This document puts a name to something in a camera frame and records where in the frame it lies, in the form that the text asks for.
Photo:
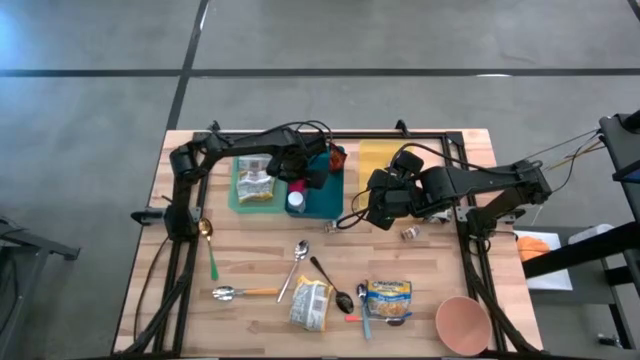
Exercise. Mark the yellow plastic bin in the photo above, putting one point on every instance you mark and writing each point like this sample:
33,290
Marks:
375,160

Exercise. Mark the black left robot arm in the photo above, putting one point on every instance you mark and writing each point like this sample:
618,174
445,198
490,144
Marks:
240,142

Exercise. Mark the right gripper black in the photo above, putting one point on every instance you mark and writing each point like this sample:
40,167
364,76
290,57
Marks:
387,197

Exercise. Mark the dark orange snack packet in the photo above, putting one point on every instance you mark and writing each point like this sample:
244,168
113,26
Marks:
338,159

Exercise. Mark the small brown spice jar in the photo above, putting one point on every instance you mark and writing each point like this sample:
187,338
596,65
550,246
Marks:
410,233

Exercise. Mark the small black device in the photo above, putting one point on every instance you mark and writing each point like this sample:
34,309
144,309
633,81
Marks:
610,341

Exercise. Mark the white paper sheet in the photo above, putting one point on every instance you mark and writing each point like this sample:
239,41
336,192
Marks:
552,281

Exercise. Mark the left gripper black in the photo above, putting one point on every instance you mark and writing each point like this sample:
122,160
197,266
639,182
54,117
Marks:
287,167

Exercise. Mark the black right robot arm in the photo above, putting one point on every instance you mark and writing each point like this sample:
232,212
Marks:
480,177

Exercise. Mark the teal plastic bin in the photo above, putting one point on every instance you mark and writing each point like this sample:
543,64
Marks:
325,205

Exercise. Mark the white-lid spice jar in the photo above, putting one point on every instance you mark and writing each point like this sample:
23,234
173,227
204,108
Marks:
296,201

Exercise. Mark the orange object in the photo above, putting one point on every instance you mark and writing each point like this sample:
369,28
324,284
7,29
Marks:
532,248

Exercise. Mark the pink bowl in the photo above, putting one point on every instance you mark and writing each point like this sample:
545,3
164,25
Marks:
462,325

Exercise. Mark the white container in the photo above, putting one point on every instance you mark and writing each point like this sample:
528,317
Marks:
587,234

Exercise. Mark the black metal stand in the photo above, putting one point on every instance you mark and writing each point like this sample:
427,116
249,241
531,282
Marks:
35,245

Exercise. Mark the blue yellow ramen packet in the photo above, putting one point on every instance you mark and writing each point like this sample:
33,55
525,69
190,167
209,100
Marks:
389,300

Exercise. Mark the yellow ramen noodle packet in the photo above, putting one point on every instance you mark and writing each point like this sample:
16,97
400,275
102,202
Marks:
255,187
310,305

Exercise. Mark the plain silver metal spoon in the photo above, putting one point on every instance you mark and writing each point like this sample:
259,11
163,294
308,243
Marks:
301,248

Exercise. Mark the black aluminium table frame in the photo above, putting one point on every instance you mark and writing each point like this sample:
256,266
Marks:
375,135

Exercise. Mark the black equipment cart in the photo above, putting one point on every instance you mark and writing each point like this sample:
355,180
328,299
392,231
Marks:
622,150

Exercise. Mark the black metal spoon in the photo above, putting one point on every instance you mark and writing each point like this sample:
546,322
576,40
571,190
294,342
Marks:
345,301

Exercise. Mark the green plastic bin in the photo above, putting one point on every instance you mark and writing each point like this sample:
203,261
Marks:
260,208

